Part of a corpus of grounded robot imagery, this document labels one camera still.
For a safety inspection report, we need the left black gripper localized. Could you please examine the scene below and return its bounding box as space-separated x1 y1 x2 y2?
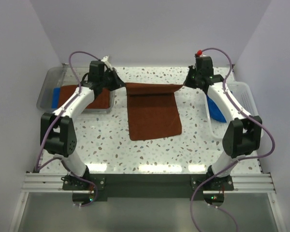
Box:
100 67 126 91

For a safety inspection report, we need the brown towel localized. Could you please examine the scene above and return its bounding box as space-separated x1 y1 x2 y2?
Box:
126 83 182 141
58 85 111 109

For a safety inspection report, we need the blue towel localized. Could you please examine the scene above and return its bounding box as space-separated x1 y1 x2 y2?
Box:
206 96 227 123
51 87 60 109

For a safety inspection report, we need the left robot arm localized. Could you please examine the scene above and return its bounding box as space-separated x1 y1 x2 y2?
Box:
40 56 126 190

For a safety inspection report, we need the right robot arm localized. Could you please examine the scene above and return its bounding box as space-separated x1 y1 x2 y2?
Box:
184 52 262 190

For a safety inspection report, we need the white plastic laundry basket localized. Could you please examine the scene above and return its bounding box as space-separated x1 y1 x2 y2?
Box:
204 81 259 140

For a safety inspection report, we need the clear plastic storage bin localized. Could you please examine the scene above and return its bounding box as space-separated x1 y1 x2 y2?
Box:
37 65 115 114

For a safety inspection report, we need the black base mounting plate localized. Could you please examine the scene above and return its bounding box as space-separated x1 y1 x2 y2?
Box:
61 174 234 203

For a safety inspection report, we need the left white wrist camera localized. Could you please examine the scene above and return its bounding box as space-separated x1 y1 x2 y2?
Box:
101 56 113 71

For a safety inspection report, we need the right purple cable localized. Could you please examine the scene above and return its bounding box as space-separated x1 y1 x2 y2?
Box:
190 47 276 232

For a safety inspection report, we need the purple cable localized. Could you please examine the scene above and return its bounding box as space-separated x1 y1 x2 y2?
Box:
34 50 102 208
190 47 276 232

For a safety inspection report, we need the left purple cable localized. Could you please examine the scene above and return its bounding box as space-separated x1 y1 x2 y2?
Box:
34 50 102 208

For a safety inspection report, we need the aluminium rail frame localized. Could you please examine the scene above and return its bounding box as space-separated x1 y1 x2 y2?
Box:
21 164 286 232

